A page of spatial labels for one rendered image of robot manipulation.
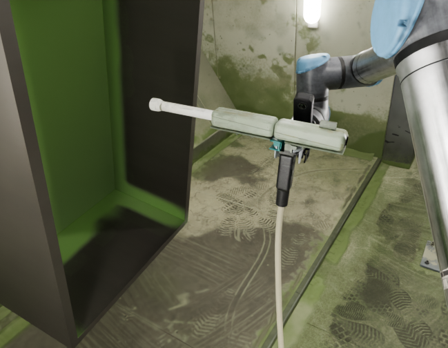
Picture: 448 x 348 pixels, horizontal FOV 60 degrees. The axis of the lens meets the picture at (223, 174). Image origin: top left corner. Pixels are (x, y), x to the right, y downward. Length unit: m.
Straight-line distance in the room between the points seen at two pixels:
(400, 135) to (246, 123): 1.95
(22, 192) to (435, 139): 0.71
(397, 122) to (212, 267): 1.51
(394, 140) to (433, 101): 2.23
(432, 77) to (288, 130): 0.39
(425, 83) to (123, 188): 1.29
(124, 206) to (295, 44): 1.70
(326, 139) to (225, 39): 2.26
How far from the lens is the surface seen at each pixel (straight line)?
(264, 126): 0.88
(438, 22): 0.58
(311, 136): 0.86
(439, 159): 0.54
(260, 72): 2.95
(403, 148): 2.79
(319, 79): 1.13
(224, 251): 2.00
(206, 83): 3.05
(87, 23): 1.30
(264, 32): 2.87
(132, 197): 1.63
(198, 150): 2.75
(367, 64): 1.06
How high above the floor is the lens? 1.38
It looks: 31 degrees down
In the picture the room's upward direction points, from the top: 5 degrees counter-clockwise
